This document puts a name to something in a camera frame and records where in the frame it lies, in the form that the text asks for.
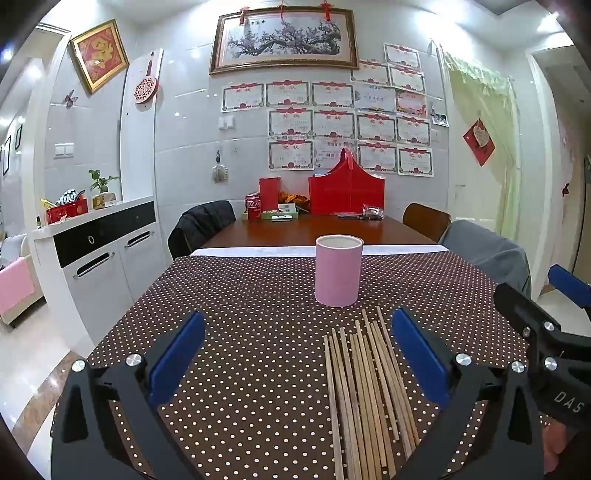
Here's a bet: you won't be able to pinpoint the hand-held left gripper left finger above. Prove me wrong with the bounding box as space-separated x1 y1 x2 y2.
50 311 206 480

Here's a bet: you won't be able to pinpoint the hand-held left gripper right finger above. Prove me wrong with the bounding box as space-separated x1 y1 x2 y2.
392 308 546 480

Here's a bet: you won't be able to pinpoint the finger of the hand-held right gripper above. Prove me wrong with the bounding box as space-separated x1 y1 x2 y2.
493 282 564 370
549 264 591 333

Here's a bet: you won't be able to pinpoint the bunch of wooden chopsticks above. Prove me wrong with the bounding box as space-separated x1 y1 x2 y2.
323 307 422 480

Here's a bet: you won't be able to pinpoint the pink cylindrical chopstick holder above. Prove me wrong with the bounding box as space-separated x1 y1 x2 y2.
315 234 364 308

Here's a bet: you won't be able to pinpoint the person's right hand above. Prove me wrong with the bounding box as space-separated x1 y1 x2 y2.
542 422 578 478

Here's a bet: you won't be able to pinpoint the grey jacket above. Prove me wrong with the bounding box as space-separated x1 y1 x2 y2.
438 220 532 297

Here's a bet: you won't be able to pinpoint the brown polka dot tablecloth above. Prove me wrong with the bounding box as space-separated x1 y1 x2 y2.
51 251 555 480

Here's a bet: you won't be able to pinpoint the white black sideboard cabinet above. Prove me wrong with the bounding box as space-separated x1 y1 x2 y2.
30 196 160 352

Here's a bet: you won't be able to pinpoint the brown wooden chair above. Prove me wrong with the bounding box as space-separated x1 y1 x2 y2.
402 203 452 244

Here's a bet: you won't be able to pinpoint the white patterned table cover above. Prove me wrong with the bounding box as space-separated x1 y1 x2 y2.
188 244 450 258

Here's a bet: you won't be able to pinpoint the black jacket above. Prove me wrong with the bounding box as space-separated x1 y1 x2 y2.
167 200 237 259

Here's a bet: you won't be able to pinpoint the red heart diamond decoration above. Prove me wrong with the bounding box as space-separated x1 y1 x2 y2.
463 119 496 167

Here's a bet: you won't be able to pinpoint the pink blanket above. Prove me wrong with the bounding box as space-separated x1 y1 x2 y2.
0 256 36 315

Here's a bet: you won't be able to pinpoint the red storage box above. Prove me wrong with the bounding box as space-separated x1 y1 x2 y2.
46 196 89 226

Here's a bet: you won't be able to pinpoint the large red gift box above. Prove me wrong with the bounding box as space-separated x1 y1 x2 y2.
308 148 386 216

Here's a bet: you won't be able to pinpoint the small potted plant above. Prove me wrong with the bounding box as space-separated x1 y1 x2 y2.
89 169 122 210

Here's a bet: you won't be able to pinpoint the small red box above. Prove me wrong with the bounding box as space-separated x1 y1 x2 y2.
259 177 280 206

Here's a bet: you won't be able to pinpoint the black white snack bag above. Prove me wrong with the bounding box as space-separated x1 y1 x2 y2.
55 188 88 207

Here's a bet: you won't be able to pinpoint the white sofa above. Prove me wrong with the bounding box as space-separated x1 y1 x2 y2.
0 233 47 329

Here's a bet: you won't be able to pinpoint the orange snack packets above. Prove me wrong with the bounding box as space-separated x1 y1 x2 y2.
277 191 310 209

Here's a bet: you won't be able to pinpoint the light green curtain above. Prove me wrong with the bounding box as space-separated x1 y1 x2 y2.
442 50 516 241

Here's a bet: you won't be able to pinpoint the red round fan ornament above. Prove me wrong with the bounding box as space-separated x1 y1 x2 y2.
134 53 159 106

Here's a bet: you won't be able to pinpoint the framed red gold picture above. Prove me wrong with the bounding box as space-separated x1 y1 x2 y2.
69 25 130 94

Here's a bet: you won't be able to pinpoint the framed plum blossom painting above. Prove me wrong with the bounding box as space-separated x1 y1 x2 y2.
209 9 360 76

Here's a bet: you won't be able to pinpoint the grey hanging wall ornament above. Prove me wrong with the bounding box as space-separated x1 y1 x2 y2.
211 148 228 184

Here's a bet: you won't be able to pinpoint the wall of award certificates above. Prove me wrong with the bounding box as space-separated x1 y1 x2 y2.
221 43 435 177

